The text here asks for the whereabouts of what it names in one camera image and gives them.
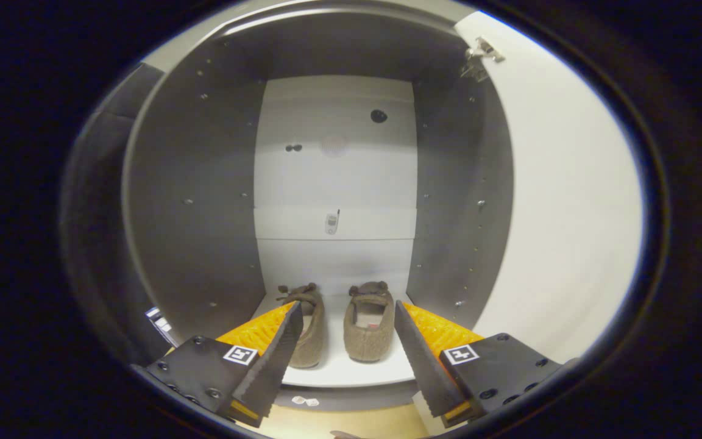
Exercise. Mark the white covered book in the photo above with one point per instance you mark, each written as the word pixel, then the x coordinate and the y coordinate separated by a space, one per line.
pixel 159 323

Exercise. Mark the brown fluffy shoe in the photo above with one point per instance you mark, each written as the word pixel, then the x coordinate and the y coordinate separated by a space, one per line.
pixel 366 341
pixel 311 341

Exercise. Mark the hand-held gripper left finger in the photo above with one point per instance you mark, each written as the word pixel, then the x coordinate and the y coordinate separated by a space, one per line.
pixel 272 366

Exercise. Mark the white shoe cabinet door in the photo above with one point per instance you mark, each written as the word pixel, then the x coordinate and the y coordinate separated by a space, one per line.
pixel 570 213

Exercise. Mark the black backdrop cloth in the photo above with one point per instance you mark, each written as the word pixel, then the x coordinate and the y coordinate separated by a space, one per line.
pixel 95 213

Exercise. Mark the metal door hinge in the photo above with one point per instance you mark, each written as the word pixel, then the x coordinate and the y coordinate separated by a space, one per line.
pixel 482 52

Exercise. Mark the grey shoe cabinet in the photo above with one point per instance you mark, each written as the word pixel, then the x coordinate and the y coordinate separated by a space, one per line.
pixel 192 201

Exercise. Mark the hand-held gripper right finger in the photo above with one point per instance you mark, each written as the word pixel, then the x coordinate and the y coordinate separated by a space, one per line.
pixel 421 360

